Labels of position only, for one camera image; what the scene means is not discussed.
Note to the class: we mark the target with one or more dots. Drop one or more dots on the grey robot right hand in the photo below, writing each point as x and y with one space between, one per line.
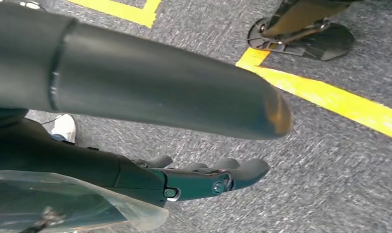
151 83

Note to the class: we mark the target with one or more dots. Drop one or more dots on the person's foot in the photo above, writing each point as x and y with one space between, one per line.
65 127

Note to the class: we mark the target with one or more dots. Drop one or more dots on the clear plastic cover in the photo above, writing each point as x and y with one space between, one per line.
86 209

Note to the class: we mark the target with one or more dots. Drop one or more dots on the yellow floor tape square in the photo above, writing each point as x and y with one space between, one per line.
327 96

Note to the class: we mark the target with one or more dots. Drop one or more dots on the black robot right foot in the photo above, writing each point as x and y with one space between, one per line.
327 45

